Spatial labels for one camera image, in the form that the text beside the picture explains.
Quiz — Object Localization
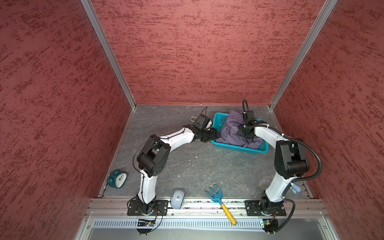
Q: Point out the purple trousers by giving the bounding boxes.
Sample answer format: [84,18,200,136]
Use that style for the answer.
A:
[215,110,263,150]

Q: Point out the grey computer mouse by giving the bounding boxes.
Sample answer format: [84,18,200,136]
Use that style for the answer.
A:
[171,189,185,210]

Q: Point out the teal alarm clock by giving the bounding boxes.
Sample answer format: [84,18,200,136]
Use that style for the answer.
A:
[107,169,128,189]

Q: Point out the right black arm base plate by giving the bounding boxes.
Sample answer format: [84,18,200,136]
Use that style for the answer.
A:
[245,199,287,217]

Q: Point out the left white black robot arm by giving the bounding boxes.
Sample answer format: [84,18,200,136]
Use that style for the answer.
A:
[136,125,220,215]

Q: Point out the slotted white cable duct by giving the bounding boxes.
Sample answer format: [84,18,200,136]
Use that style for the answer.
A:
[92,218,264,231]

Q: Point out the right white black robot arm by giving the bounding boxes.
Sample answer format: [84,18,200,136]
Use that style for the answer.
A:
[238,121,310,215]

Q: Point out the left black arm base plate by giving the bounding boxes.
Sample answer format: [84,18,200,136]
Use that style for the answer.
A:
[127,199,169,216]

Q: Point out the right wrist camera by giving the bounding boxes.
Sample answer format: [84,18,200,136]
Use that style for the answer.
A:
[242,111,257,126]

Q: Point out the teal plastic basket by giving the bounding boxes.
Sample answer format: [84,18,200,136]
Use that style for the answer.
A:
[211,112,269,154]

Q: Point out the aluminium front rail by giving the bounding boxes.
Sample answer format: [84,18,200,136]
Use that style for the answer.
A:
[85,198,330,219]

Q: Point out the blue toy rake yellow handle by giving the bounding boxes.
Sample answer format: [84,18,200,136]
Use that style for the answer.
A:
[205,184,238,226]

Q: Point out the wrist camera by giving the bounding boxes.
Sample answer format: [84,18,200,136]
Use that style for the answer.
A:
[193,114,211,130]
[242,111,257,126]

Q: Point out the light blue stapler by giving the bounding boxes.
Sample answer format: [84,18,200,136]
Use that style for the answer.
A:
[290,184,301,195]

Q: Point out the right black corrugated cable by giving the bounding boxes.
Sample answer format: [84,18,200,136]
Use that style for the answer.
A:
[263,125,323,233]

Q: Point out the beige rubber band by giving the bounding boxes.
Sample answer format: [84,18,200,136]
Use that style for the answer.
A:
[190,116,198,123]

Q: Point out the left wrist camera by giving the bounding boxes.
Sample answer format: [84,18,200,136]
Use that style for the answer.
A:
[193,114,211,130]

